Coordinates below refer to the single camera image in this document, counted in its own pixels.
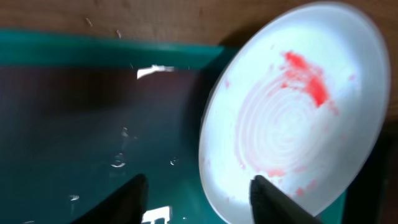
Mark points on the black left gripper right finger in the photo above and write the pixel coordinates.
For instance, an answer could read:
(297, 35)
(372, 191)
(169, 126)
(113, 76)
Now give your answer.
(271, 206)

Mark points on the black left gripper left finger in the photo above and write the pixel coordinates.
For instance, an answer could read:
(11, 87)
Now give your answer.
(126, 205)

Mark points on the light blue plate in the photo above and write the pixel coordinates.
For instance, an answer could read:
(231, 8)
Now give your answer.
(302, 104)

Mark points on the teal plastic tray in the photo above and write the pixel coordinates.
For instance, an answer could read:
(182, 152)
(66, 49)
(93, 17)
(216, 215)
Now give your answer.
(80, 116)

